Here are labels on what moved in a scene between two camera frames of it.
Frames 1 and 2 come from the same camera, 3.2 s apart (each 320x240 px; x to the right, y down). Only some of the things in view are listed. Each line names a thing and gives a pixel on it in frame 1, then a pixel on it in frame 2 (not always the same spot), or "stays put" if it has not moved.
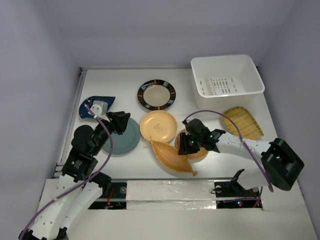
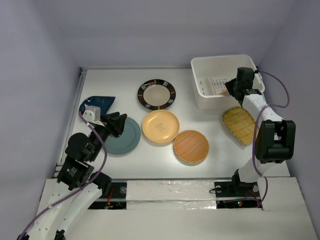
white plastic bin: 226,81 stays put
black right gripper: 184,148 -> 229,85
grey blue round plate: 125,142 stays put
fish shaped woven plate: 170,155 -> 224,91
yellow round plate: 159,125 stays put
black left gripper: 121,119 stays put
